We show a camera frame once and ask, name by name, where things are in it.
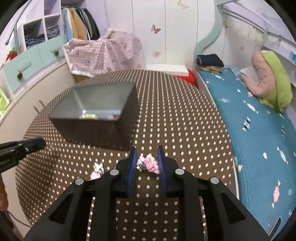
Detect red storage box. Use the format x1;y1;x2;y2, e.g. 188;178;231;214
176;69;196;86

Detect hanging clothes row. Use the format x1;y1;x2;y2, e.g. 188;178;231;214
61;8;100;42

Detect white lilac shelf unit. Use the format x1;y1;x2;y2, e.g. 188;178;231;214
1;1;87;53

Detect silver metal tin box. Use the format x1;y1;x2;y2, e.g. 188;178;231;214
49;82;139;151

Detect cream curved cabinet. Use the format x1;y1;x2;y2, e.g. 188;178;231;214
1;35;76;142

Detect pink checkered cover cloth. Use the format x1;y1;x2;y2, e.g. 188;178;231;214
63;29;146;77

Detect pink green rolled quilt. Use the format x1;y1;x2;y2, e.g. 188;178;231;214
241;50;292;113

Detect left hand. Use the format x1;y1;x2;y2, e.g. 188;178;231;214
0;175;9;211

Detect mint bunk bed frame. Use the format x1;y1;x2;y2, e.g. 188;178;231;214
194;1;295;72

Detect white pillow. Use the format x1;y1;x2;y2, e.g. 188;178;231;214
240;67;259;84

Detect folded dark clothes stack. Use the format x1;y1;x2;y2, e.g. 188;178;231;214
195;54;224;74

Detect pink charm trinket cluster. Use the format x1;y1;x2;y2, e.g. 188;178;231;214
137;154;159;175

